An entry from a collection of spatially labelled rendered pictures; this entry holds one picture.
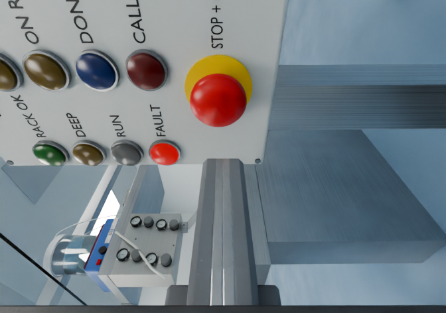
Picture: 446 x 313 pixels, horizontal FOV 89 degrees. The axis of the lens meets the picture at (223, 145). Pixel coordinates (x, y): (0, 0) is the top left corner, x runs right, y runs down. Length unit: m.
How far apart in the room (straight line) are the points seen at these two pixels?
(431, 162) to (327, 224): 0.51
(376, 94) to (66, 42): 0.29
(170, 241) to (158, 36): 0.76
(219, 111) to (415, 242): 1.10
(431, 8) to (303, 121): 1.15
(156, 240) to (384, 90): 0.78
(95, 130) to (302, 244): 0.88
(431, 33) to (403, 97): 1.04
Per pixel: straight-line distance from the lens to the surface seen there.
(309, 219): 1.04
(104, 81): 0.19
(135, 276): 0.87
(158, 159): 0.22
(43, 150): 0.26
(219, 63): 0.17
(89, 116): 0.22
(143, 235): 0.90
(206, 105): 0.16
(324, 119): 0.29
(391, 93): 0.31
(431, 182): 1.29
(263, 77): 0.18
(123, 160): 0.24
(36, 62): 0.21
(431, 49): 1.34
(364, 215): 1.15
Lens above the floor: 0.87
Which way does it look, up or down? level
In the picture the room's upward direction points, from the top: 90 degrees counter-clockwise
